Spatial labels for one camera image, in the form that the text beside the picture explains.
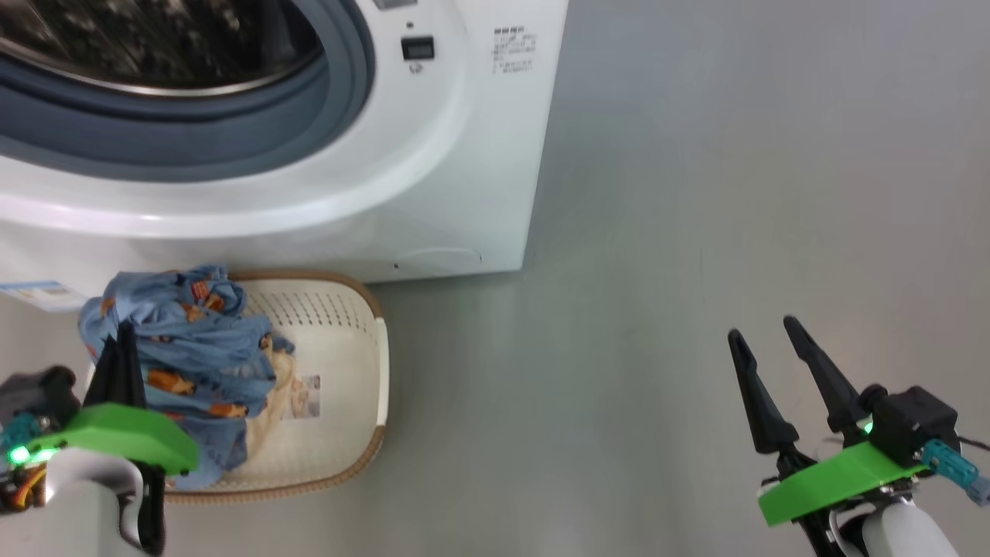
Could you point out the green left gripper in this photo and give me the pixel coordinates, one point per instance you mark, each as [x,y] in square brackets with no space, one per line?
[116,429]

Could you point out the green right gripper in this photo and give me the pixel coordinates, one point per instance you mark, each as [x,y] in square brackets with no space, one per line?
[835,480]

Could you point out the blue patterned garment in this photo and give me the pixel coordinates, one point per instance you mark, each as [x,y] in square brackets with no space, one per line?
[201,340]

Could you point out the cream yellow garment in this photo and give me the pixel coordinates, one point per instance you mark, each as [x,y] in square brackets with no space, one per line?
[272,402]

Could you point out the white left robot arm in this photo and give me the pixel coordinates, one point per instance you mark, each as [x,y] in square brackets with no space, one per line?
[69,510]

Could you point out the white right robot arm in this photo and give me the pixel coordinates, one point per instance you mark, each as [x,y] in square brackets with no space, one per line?
[905,534]

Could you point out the white front-load washing machine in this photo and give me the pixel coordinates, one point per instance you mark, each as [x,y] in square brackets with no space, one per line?
[464,155]

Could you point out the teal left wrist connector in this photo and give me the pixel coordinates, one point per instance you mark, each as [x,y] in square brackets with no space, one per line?
[17,435]

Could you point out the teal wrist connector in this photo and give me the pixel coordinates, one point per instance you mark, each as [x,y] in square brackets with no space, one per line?
[951,468]
[17,435]

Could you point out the blue energy label sticker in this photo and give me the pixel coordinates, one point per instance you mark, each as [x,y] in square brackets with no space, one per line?
[39,295]

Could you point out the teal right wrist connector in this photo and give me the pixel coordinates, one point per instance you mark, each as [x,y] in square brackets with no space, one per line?
[951,468]

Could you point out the paper basket label sticker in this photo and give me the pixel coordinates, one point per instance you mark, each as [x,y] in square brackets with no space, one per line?
[305,396]

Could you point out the cream perforated laundry basket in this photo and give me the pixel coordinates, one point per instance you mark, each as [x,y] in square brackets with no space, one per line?
[340,348]

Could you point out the printed warning text label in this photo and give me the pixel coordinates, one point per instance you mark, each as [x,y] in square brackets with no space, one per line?
[514,50]

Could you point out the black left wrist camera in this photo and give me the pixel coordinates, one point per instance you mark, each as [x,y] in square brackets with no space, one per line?
[39,394]

